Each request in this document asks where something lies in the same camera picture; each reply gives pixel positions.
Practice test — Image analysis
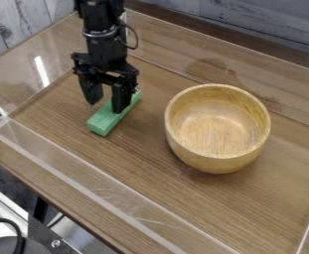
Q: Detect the clear acrylic tray wall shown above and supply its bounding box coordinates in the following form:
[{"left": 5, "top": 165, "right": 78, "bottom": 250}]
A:
[{"left": 0, "top": 6, "right": 309, "bottom": 254}]

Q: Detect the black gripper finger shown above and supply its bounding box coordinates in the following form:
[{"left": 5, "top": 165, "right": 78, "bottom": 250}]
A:
[
  {"left": 78, "top": 75, "right": 104, "bottom": 105},
  {"left": 112, "top": 83, "right": 133, "bottom": 114}
]

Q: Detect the green rectangular block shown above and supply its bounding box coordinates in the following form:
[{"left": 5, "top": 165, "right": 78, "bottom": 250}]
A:
[{"left": 86, "top": 91, "right": 143, "bottom": 137}]

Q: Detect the light wooden bowl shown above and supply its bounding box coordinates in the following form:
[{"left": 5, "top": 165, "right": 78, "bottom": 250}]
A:
[{"left": 165, "top": 83, "right": 271, "bottom": 174}]

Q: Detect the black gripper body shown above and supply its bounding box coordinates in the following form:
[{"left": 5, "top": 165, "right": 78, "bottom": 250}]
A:
[{"left": 72, "top": 29, "right": 140, "bottom": 93}]

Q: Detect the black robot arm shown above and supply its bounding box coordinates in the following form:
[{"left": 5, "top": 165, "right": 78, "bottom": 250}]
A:
[{"left": 72, "top": 0, "right": 140, "bottom": 114}]

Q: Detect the black metal bracket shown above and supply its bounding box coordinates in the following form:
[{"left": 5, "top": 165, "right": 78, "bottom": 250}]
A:
[{"left": 26, "top": 197, "right": 81, "bottom": 254}]

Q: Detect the black cable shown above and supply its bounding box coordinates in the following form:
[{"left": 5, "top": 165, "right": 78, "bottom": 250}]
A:
[{"left": 0, "top": 217, "right": 27, "bottom": 254}]

